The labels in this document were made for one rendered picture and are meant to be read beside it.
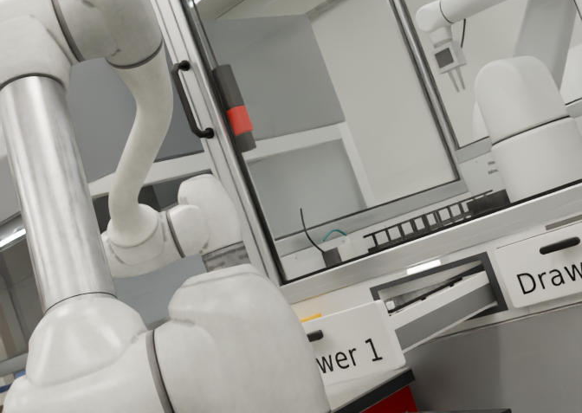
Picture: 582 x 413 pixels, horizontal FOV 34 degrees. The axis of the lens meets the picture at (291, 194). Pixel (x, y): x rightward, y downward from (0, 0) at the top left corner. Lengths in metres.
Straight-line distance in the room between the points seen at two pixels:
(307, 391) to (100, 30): 0.65
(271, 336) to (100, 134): 1.37
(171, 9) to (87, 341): 1.15
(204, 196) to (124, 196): 0.17
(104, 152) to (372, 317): 1.12
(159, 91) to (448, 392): 0.81
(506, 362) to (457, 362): 0.11
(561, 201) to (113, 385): 0.85
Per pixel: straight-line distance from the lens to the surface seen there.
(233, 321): 1.18
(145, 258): 1.90
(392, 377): 1.89
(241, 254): 1.91
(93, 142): 2.45
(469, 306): 1.73
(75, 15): 1.51
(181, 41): 2.22
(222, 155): 2.16
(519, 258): 1.74
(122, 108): 2.54
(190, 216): 1.89
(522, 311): 1.78
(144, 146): 1.73
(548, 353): 1.79
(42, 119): 1.44
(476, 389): 1.89
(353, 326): 1.56
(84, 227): 1.35
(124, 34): 1.53
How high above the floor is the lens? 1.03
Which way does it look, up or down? 4 degrees up
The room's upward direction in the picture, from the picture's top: 20 degrees counter-clockwise
